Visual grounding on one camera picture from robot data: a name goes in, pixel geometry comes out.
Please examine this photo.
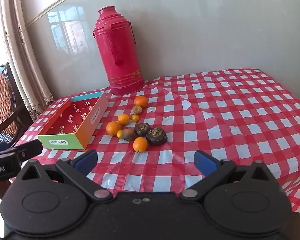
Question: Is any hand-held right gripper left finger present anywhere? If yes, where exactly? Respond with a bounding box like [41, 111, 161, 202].
[15, 149, 113, 203]

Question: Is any colourful cardboard box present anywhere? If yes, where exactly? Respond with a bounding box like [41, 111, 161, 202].
[37, 91, 108, 150]

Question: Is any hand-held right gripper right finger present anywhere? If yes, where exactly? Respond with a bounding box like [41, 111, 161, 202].
[180, 150, 280, 203]

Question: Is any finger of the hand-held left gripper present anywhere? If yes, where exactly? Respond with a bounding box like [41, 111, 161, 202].
[0, 139, 43, 162]

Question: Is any brown wrinkled fruit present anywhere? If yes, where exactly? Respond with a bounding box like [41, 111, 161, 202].
[122, 128, 137, 141]

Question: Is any beige curtain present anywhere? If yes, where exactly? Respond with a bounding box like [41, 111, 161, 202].
[0, 0, 56, 121]

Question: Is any red checked tablecloth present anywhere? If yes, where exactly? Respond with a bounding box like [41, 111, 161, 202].
[15, 68, 300, 215]

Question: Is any dark wooden armchair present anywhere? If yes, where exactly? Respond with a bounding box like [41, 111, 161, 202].
[0, 62, 35, 147]

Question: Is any large orange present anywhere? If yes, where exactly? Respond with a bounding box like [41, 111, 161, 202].
[134, 96, 149, 108]
[106, 121, 121, 136]

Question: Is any blue plaid cloth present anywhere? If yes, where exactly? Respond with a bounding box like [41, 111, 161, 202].
[0, 132, 13, 146]

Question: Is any woven orange chair cushion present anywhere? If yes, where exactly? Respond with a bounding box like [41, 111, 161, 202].
[0, 74, 17, 136]

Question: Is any red thermos flask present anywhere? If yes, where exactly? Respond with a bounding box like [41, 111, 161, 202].
[92, 6, 145, 96]

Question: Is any small orange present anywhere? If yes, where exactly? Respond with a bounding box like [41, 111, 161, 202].
[133, 137, 148, 153]
[117, 114, 130, 126]

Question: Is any dark dried fruit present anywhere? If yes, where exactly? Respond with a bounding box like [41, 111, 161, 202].
[134, 123, 151, 137]
[146, 127, 168, 146]

